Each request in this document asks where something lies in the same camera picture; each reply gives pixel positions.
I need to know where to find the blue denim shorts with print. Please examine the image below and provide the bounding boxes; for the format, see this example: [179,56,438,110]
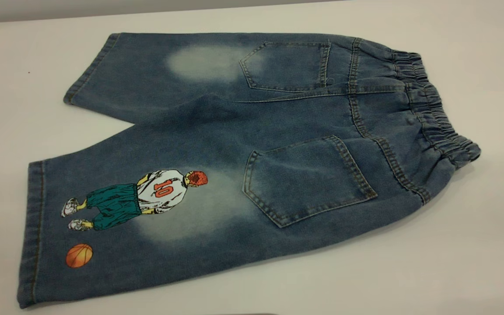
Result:
[17,31,481,309]

